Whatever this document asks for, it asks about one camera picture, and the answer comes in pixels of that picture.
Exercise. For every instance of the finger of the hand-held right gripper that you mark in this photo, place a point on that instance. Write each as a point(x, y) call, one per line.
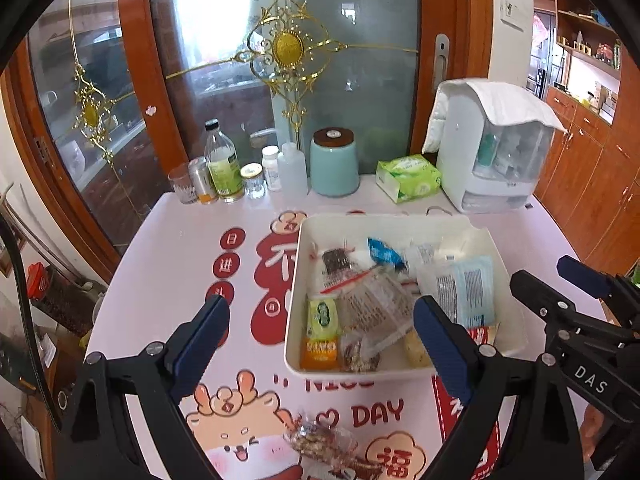
point(582, 272)
point(530, 290)

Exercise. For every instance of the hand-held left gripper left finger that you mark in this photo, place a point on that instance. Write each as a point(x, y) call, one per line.
point(200, 345)

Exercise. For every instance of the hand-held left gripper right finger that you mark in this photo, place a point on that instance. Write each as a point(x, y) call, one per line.
point(442, 345)

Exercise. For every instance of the red and white wafer packet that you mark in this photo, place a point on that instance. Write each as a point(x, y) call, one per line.
point(482, 335)

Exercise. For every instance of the white and pale blue packet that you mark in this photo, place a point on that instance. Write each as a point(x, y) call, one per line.
point(465, 290)

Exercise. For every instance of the clear biscuit packet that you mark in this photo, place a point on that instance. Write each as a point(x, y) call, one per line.
point(377, 305)

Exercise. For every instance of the small blue snack packet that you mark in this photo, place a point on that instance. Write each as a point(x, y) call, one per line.
point(385, 252)

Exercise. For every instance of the green and yellow candy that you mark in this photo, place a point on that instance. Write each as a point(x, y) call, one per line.
point(324, 316)

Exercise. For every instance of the white plastic tray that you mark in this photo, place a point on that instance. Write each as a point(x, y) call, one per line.
point(325, 230)

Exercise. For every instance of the person's right hand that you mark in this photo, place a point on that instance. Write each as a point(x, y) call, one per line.
point(592, 427)

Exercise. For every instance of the pale rice cracker packet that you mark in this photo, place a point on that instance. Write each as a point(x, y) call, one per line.
point(415, 350)

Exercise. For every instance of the clear white snack packet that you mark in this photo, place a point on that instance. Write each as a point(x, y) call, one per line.
point(425, 255)

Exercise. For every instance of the printed pink table cover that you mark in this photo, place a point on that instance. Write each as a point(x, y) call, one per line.
point(165, 260)

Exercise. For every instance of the white packet with red stripe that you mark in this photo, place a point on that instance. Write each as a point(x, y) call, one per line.
point(345, 284)

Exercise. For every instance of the orange sachet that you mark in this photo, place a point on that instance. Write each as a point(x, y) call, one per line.
point(320, 352)

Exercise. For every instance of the white cosmetic storage box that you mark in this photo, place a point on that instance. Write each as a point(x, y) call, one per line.
point(490, 175)

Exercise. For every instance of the dark brown snack packet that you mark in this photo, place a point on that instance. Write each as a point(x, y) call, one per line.
point(334, 260)

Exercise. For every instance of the dark jar with red lid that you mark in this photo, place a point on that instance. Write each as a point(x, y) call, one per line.
point(50, 295)

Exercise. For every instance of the small drinking glass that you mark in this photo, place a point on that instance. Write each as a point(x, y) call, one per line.
point(184, 187)

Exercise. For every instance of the orange drink can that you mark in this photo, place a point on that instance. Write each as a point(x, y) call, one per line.
point(202, 182)

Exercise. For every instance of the green tissue pack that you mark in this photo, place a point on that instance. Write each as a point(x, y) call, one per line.
point(407, 177)

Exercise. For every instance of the small glass jar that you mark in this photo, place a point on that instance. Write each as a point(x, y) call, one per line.
point(252, 182)

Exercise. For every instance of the glass bottle with green label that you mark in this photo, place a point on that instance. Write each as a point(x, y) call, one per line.
point(223, 170)

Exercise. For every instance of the white folded towel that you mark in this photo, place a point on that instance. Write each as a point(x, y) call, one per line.
point(505, 102)

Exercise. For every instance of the white pill bottle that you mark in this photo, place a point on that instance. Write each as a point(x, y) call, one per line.
point(271, 170)

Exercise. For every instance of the white plastic bottle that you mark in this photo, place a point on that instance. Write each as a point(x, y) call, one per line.
point(294, 170)

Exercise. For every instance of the teal canister with brown lid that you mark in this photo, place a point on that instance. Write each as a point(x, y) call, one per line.
point(334, 165)

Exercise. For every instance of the dark entry door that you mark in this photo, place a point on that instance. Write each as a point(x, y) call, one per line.
point(537, 60)

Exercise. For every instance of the red door decoration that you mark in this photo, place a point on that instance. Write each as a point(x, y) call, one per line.
point(540, 27)

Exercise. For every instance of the glass sliding door gold ornament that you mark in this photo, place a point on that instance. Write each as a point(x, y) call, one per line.
point(75, 85)
point(350, 10)

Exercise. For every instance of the wooden wall cabinet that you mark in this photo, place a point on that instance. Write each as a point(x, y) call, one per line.
point(600, 160)

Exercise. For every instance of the white wall switch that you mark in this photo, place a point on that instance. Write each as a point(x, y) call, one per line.
point(512, 10)

